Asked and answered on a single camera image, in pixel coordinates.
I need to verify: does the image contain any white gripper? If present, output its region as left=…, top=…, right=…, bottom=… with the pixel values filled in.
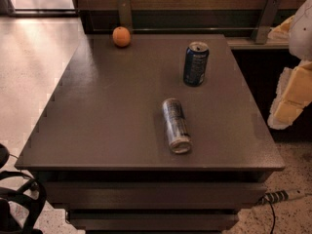
left=267, top=0, right=312, bottom=130

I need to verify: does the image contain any silver redbull can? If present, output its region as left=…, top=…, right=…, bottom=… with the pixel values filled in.
left=162, top=98, right=192, bottom=154

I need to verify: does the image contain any blue soda can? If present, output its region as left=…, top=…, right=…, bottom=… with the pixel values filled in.
left=183, top=42, right=210, bottom=87

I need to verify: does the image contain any white power strip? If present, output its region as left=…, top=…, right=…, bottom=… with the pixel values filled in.
left=261, top=188, right=306, bottom=205

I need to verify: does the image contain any orange fruit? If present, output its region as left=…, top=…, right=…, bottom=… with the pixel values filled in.
left=112, top=26, right=131, bottom=48

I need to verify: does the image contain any dark drawer cabinet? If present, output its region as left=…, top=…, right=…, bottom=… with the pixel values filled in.
left=14, top=33, right=287, bottom=234

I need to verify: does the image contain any lower cabinet drawer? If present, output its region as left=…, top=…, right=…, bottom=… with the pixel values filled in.
left=69, top=211, right=238, bottom=231

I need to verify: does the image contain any cabinet drawer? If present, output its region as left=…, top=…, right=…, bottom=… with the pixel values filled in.
left=45, top=182, right=266, bottom=210
left=69, top=211, right=238, bottom=231

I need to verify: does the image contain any upper cabinet drawer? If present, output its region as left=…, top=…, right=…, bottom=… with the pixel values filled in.
left=45, top=182, right=266, bottom=210

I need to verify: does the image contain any black power cable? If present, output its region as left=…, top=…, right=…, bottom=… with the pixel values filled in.
left=258, top=196, right=277, bottom=234

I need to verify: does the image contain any left metal shelf bracket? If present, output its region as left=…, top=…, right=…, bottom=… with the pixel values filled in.
left=117, top=0, right=133, bottom=32

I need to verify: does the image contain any black bag with straps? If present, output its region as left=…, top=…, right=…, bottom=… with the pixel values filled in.
left=0, top=142, right=48, bottom=234

